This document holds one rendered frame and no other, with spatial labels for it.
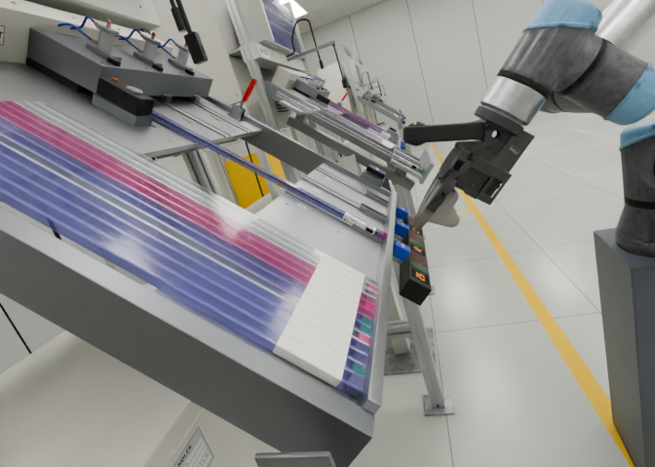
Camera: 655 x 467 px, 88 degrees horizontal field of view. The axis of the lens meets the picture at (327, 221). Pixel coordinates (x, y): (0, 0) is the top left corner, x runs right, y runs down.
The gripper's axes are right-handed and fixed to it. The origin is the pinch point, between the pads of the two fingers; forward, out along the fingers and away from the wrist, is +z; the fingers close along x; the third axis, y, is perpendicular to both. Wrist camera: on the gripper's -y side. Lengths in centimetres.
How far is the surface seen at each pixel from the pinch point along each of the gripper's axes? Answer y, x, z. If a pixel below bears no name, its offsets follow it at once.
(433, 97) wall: 42, 771, -53
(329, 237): -11.5, -8.8, 6.0
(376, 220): -4.9, 8.8, 6.0
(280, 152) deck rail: -33.6, 30.1, 9.1
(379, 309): -3.1, -23.9, 3.8
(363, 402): -3.2, -35.6, 4.7
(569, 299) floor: 86, 81, 21
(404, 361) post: 37, 55, 66
